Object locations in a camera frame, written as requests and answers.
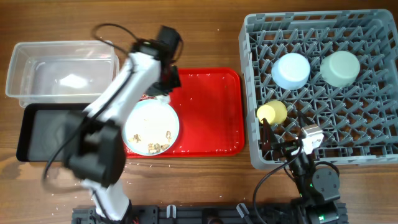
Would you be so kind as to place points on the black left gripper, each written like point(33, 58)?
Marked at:
point(176, 83)

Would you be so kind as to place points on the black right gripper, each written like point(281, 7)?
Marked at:
point(285, 146)

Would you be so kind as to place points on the yellow cup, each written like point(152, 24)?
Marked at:
point(274, 112)

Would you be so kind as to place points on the light blue plate with rice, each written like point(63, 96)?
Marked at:
point(151, 128)

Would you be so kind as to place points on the light blue bowl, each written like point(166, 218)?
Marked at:
point(291, 71)

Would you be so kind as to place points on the mint green bowl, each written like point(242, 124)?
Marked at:
point(340, 69)

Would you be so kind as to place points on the white napkin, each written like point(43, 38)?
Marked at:
point(165, 99)

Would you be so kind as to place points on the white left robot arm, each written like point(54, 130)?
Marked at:
point(94, 148)

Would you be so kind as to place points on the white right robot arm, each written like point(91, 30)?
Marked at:
point(318, 183)

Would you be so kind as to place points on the grey dishwasher rack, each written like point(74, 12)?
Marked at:
point(359, 121)

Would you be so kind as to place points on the black waste bin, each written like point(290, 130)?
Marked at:
point(42, 130)

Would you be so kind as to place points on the red plastic tray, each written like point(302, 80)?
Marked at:
point(210, 111)

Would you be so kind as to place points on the clear plastic bin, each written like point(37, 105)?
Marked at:
point(60, 71)

